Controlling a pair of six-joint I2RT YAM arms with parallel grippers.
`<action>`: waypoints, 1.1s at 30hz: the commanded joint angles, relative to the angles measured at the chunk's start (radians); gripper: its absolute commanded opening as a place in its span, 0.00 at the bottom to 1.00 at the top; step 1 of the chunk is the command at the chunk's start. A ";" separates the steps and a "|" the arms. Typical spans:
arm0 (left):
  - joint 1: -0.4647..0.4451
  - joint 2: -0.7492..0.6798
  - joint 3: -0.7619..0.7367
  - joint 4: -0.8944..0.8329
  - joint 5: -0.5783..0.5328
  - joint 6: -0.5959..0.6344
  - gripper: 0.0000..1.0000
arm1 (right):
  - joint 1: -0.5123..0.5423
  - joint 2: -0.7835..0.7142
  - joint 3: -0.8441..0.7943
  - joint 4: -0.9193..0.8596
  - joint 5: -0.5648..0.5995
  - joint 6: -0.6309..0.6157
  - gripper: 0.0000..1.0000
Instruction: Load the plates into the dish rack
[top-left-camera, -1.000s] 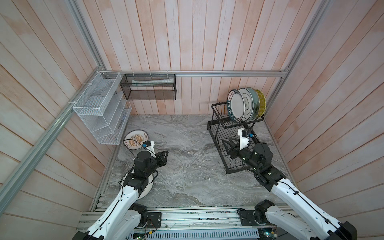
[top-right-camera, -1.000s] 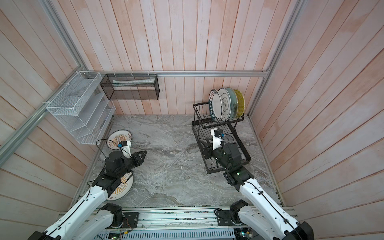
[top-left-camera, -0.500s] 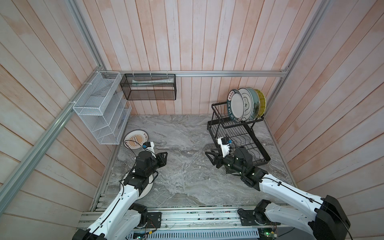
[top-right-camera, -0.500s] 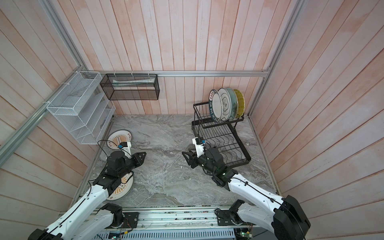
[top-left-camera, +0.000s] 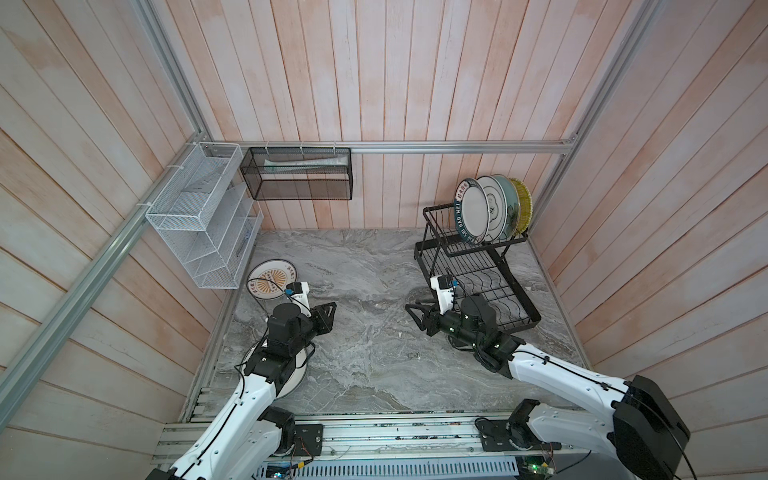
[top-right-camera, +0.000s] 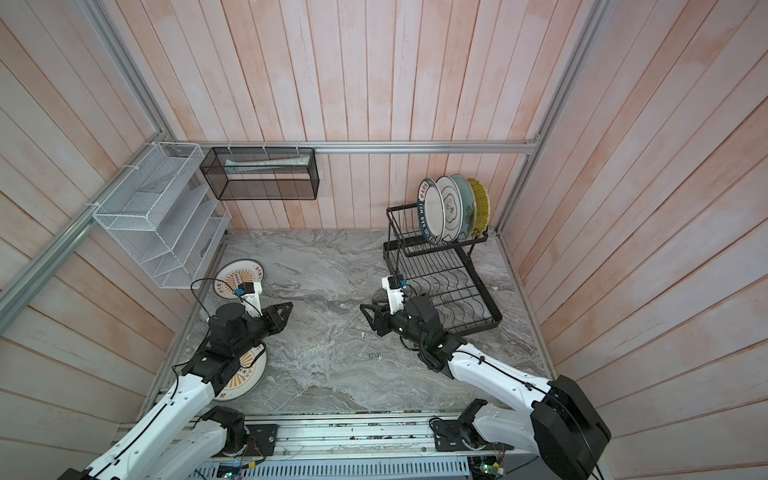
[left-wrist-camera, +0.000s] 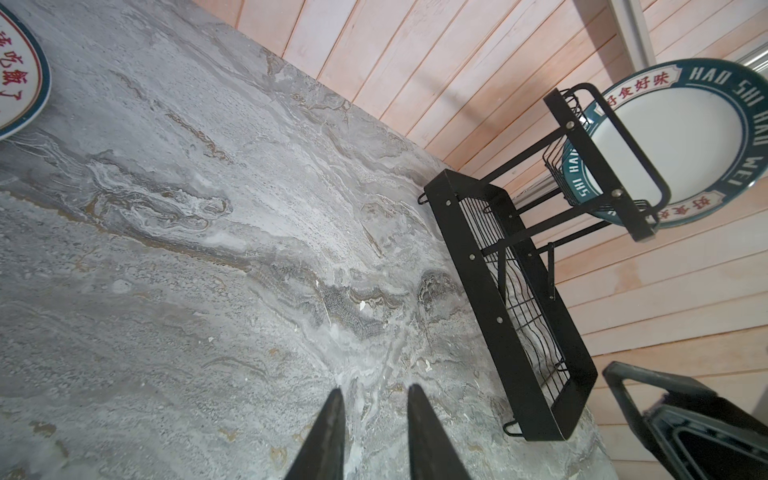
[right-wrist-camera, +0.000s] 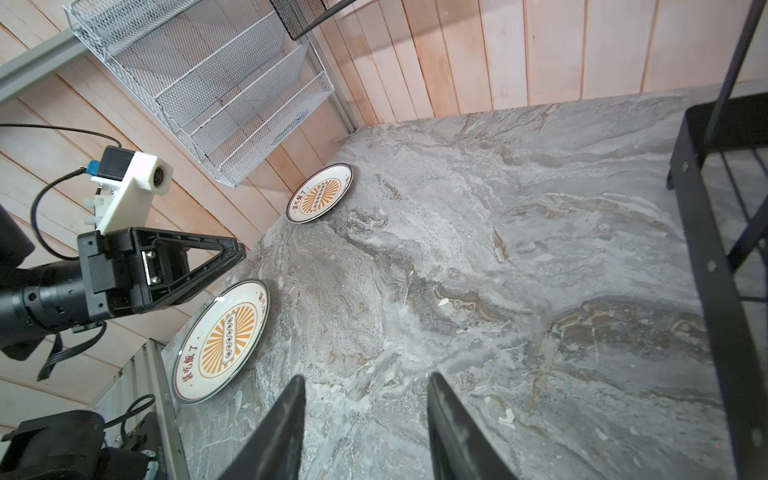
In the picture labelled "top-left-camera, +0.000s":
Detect white wire mesh shelf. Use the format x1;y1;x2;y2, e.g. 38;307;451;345
146;142;263;289

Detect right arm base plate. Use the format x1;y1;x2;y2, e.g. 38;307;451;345
474;417;562;452

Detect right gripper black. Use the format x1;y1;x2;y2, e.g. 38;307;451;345
406;297;480;351

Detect black two-tier dish rack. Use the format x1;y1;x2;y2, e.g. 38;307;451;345
414;203;541;333

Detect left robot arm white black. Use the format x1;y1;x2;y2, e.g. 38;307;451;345
148;301;336;479

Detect black mesh wall basket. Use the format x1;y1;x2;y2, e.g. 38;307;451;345
240;146;354;201

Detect orange sunburst plate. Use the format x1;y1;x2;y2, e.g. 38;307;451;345
246;259;298;300
276;348;308;399

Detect yellow woven round plate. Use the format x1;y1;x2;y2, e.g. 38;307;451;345
510;178;533;234

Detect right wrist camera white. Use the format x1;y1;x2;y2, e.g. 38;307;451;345
430;274;458;315

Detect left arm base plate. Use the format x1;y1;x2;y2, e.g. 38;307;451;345
275;423;324;458

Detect mint green flower plate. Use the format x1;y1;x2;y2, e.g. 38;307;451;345
492;174;520;241

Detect white plate dark rim characters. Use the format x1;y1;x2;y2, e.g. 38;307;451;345
477;176;508;242

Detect left aluminium frame bar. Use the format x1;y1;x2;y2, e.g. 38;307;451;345
1;131;208;429

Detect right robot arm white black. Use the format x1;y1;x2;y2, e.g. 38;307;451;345
405;295;691;479

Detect horizontal aluminium frame bar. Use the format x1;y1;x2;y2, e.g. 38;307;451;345
200;139;574;156

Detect white plate green lettered rim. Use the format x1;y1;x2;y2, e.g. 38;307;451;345
453;178;490;244

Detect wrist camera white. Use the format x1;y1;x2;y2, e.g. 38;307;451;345
284;281;310;316
430;274;458;315

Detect right aluminium frame post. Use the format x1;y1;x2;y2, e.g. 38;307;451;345
525;1;667;237

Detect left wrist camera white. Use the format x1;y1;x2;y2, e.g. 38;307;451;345
284;281;310;316

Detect aluminium mounting rail base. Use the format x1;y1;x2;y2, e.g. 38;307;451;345
151;411;649;480

